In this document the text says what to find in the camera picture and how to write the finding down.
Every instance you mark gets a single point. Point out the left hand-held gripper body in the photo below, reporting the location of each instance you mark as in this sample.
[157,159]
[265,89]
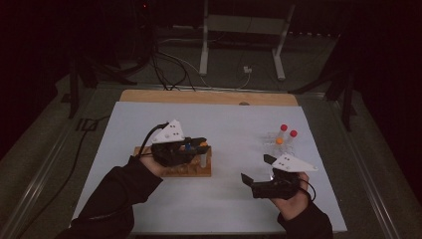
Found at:
[169,134]

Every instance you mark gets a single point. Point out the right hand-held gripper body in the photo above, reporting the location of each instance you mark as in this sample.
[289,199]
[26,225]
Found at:
[292,164]

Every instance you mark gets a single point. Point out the clear plastic tube rack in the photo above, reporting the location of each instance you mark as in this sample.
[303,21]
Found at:
[269,137]

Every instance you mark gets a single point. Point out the wooden test tube rack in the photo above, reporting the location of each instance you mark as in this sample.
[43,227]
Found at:
[187,171]

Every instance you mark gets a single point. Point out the red-capped test tube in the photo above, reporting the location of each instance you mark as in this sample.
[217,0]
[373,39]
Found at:
[293,133]
[283,127]

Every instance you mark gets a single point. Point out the person's left hand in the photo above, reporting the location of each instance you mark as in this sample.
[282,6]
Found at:
[156,169]

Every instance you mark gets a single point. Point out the person's right hand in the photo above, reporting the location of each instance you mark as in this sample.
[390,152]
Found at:
[295,205]

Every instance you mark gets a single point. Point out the white board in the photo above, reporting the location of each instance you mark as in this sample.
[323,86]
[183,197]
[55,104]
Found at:
[225,119]

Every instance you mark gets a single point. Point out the black stand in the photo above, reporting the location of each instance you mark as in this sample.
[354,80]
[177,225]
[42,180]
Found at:
[73,93]
[347,106]

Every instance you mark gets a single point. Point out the white plug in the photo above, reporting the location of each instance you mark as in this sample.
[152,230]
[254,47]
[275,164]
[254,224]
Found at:
[247,69]

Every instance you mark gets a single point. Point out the white metal stand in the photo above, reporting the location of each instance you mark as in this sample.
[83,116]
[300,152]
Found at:
[204,49]

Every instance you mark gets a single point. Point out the power strip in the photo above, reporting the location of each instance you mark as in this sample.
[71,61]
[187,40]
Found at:
[313,34]

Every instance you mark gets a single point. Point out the metal floor rail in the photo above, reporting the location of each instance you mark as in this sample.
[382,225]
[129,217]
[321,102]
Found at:
[36,179]
[368,179]

